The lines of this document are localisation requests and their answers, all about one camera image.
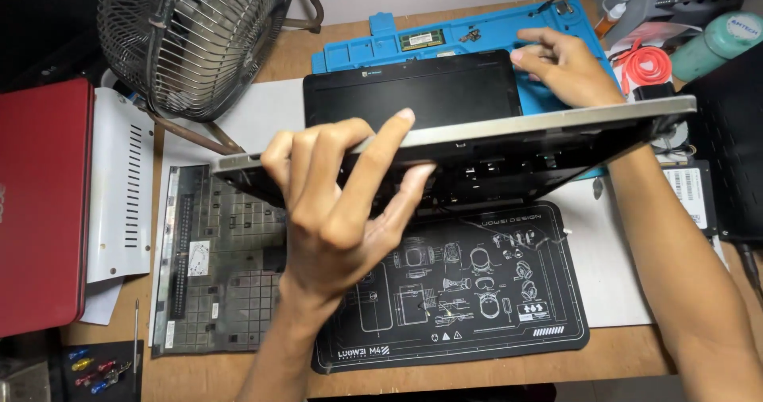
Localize person's right hand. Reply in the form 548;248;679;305
509;27;627;109

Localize person's left hand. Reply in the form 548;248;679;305
260;109;437;303

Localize silver black laptop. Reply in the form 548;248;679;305
211;49;698;219

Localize orange-tipped glue bottle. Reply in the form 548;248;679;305
593;0;634;40

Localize green memory module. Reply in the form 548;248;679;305
398;29;447;52

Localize small black adapter block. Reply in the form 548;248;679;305
633;82;677;102

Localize blue silicone repair mat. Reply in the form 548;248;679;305
311;0;621;181

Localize green cylindrical bottle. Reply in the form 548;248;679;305
670;11;763;82

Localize black drive with white label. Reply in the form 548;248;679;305
662;160;720;237

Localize black perforated case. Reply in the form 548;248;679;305
680;41;763;243

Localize black printed work mat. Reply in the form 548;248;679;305
311;200;591;374

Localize metal cage desk fan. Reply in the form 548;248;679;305
97;0;325;156

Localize grey laptop bottom cover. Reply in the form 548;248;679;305
150;165;288;356

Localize white slotted metal plate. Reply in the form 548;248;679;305
86;87;155;285

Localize thin metal spudger rod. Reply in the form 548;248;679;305
132;298;141;392

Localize white paper sheet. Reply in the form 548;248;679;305
80;277;124;326

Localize closed red laptop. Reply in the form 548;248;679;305
0;79;95;338

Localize black bit tray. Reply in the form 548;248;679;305
62;339;144;402

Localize coiled red cable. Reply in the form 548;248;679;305
617;38;673;96

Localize grey cable coil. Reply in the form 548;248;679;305
653;122;696;164

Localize black cable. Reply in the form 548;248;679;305
736;241;763;309

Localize red-handled driver bit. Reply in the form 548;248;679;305
74;359;118;388

